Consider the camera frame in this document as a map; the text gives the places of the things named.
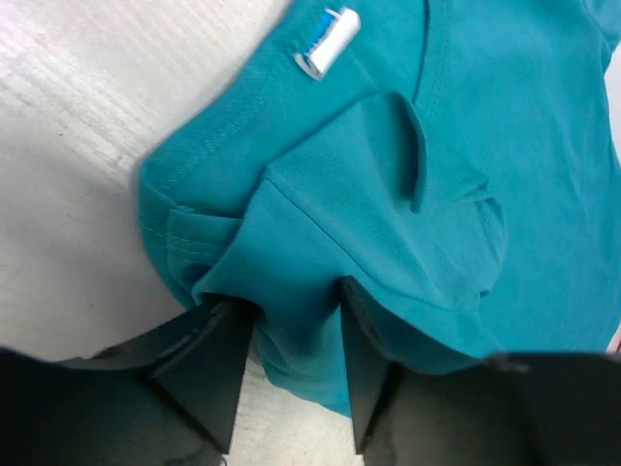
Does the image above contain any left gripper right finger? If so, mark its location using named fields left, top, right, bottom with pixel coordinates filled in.
left=341, top=278, right=620, bottom=465

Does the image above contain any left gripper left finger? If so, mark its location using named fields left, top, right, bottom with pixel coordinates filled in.
left=1, top=296, right=255, bottom=465

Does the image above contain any teal t-shirt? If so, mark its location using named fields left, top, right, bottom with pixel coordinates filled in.
left=138, top=1, right=620, bottom=415

